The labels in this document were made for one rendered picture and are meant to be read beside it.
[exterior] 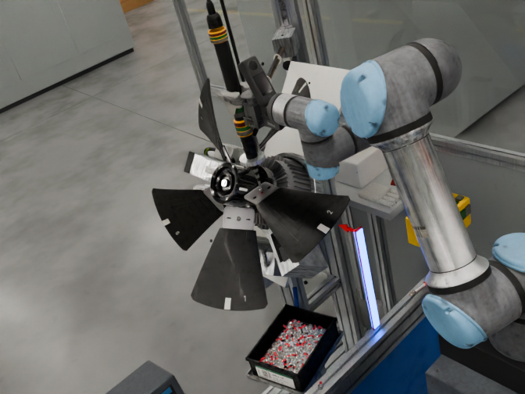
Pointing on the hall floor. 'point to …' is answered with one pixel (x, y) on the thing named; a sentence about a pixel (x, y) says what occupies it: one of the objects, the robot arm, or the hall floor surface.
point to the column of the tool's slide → (293, 25)
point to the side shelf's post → (376, 225)
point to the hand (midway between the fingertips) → (226, 87)
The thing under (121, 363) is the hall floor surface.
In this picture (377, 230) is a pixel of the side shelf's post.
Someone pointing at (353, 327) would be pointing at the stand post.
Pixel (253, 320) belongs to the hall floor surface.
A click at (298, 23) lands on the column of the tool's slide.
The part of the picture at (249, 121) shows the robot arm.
